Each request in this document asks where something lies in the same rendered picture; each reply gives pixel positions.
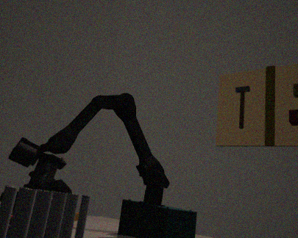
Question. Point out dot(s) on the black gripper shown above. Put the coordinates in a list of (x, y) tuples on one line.
[(42, 178)]

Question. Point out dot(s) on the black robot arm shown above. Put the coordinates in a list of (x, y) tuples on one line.
[(27, 153)]

